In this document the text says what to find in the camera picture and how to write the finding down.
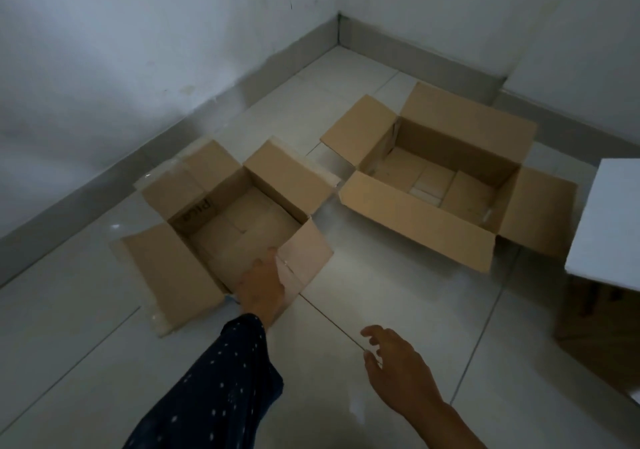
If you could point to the person's right hand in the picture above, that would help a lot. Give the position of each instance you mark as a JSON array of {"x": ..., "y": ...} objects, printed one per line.
[{"x": 405, "y": 368}]

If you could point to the person's left hand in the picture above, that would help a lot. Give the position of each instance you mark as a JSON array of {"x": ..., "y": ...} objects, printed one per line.
[{"x": 260, "y": 288}]

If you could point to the person's right thumb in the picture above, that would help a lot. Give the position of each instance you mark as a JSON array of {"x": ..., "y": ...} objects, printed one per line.
[{"x": 370, "y": 361}]

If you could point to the person's left thumb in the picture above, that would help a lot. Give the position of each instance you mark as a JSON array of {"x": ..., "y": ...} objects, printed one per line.
[{"x": 273, "y": 259}]

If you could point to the small cardboard box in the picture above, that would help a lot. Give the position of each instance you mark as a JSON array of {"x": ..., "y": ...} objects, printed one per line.
[{"x": 170, "y": 268}]

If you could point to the person's left forearm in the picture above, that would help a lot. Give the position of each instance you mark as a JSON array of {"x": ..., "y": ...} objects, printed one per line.
[{"x": 220, "y": 393}]

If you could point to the person's right forearm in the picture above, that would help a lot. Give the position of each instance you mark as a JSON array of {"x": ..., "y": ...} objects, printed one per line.
[{"x": 450, "y": 428}]

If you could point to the large open cardboard box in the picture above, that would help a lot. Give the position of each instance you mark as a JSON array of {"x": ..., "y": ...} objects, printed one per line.
[{"x": 425, "y": 223}]

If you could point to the white table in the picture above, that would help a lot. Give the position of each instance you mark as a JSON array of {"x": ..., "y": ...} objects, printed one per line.
[{"x": 607, "y": 223}]

